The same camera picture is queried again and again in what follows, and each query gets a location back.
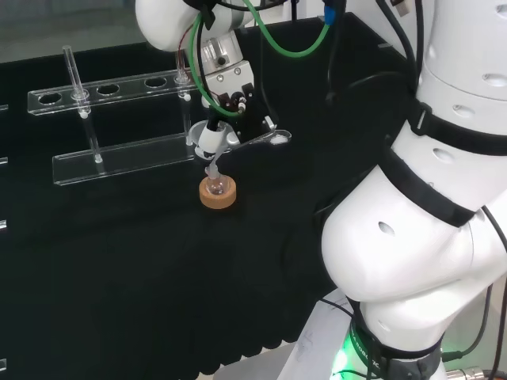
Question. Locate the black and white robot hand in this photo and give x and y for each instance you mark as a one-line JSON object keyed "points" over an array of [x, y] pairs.
{"points": [[233, 95]]}

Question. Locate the glass round-bottom flask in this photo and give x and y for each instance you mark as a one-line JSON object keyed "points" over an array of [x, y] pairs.
{"points": [[217, 186]]}

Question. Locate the clear acrylic funnel stand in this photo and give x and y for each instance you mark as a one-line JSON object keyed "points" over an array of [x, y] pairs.
{"points": [[130, 152]]}

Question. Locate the black cloth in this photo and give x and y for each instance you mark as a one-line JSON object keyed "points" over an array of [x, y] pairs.
{"points": [[138, 269]]}

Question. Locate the pale board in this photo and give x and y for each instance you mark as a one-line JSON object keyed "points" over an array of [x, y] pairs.
{"points": [[321, 340]]}

